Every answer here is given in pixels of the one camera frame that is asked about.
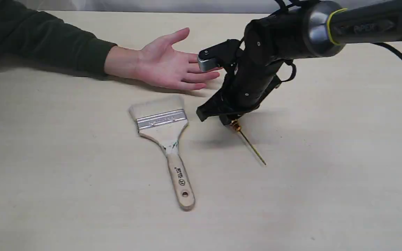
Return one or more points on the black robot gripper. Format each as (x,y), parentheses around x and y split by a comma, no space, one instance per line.
(267,44)

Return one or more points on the green sleeved forearm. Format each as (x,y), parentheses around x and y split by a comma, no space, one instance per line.
(46,39)

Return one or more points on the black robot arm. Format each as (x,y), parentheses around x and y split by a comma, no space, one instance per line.
(331,27)

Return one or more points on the open bare hand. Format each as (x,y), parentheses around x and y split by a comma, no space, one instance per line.
(160,65)

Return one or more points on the wide wooden paint brush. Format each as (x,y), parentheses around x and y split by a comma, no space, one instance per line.
(163,121)

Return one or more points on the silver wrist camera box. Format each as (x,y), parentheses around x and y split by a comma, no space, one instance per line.
(224,55)

